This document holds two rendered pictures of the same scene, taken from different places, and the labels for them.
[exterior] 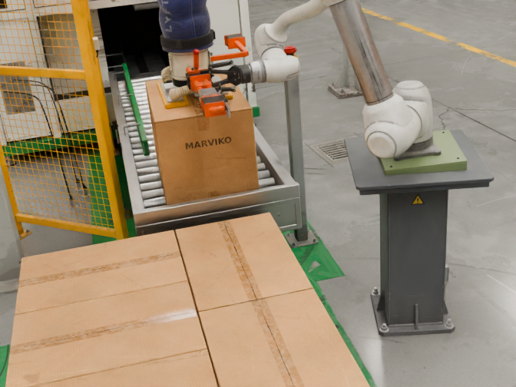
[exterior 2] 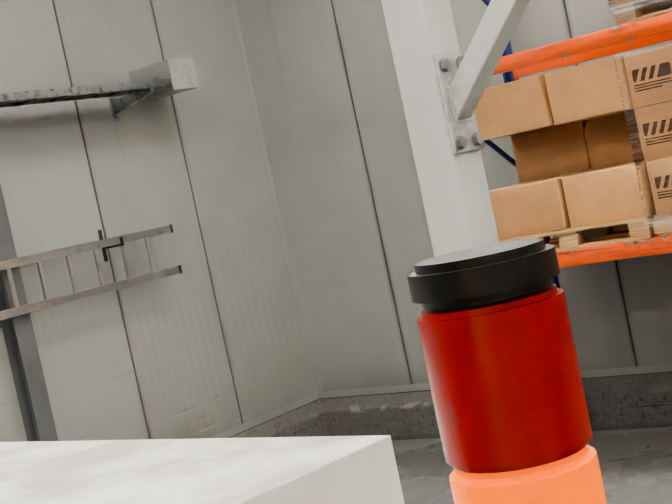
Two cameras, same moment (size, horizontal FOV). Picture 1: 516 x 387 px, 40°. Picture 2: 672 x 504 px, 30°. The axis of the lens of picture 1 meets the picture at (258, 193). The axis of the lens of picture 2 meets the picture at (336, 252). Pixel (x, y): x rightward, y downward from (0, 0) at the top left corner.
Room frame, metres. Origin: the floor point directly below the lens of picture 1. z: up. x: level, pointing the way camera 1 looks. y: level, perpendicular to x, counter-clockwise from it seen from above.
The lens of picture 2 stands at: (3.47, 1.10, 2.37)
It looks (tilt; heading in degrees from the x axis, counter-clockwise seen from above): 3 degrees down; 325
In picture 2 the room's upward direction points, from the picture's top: 12 degrees counter-clockwise
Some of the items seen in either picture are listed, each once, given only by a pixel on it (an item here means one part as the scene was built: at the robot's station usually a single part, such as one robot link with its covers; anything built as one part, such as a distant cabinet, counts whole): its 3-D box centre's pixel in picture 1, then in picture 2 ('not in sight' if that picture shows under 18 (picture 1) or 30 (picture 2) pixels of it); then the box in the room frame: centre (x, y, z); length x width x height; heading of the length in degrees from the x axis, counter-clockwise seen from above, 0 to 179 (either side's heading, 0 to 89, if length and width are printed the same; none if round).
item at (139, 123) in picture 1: (127, 102); not in sight; (4.08, 0.73, 0.60); 1.60 x 0.10 x 0.09; 11
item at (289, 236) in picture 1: (301, 236); not in sight; (3.30, -0.21, 0.01); 0.15 x 0.15 x 0.03; 11
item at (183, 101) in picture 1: (171, 90); not in sight; (3.00, 0.33, 0.97); 0.34 x 0.10 x 0.05; 11
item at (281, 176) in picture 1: (237, 121); not in sight; (3.85, 0.08, 0.50); 2.31 x 0.05 x 0.19; 11
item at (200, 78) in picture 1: (199, 79); not in sight; (2.77, 0.19, 1.08); 0.10 x 0.08 x 0.06; 101
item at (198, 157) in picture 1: (200, 136); not in sight; (3.00, 0.24, 0.75); 0.60 x 0.40 x 0.40; 10
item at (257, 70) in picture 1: (256, 72); not in sight; (2.80, -0.04, 1.08); 0.09 x 0.06 x 0.09; 11
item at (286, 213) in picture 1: (220, 226); not in sight; (2.64, 0.17, 0.47); 0.70 x 0.03 x 0.15; 101
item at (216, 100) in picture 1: (213, 106); not in sight; (2.42, 0.13, 1.08); 0.08 x 0.07 x 0.05; 11
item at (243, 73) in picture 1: (238, 74); not in sight; (2.79, 0.04, 1.08); 0.09 x 0.07 x 0.08; 101
